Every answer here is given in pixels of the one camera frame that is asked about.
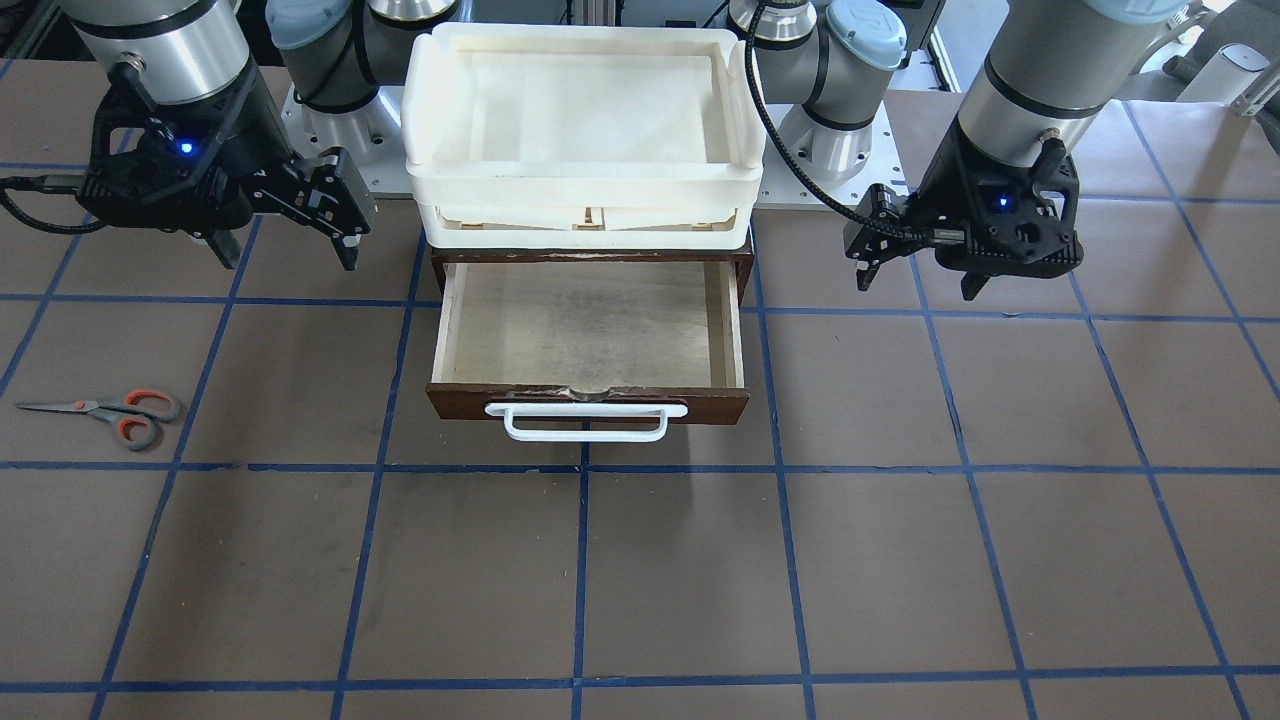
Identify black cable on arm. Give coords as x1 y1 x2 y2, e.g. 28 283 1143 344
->
744 0 966 246
0 174 106 237

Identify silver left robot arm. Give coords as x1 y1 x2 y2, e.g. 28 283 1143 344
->
726 1 1180 300

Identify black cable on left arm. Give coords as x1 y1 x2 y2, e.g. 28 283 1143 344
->
744 0 966 246

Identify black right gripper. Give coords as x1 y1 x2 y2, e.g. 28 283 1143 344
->
76 68 378 272

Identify wooden drawer with white handle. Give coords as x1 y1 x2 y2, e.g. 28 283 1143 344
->
428 263 750 442

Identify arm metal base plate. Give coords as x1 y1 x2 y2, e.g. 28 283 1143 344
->
755 102 908 210
282 86 412 199

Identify white plastic tray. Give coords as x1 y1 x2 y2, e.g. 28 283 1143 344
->
401 22 765 251

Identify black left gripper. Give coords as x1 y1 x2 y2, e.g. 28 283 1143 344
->
844 127 1084 302

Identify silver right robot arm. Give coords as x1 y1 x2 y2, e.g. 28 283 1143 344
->
61 1 470 270

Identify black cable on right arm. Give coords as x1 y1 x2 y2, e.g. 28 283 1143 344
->
0 174 106 237

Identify grey orange scissors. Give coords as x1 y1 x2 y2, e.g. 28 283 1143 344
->
17 388 184 452

